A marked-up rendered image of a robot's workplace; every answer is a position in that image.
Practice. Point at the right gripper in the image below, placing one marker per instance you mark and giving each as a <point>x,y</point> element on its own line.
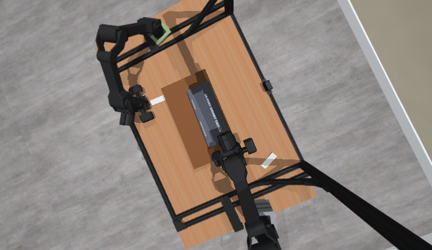
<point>143,104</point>

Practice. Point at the brown wooden stand with grey legs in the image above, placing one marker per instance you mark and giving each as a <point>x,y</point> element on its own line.
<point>186,120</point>

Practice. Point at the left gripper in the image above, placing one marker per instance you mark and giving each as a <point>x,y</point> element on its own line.
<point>249,147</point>

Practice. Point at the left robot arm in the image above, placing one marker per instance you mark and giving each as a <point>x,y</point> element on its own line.
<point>234,165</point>

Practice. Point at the dark grey network switch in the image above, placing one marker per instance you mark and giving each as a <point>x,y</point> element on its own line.
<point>208,112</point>

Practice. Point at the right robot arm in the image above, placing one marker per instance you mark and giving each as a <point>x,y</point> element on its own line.
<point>120,99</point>

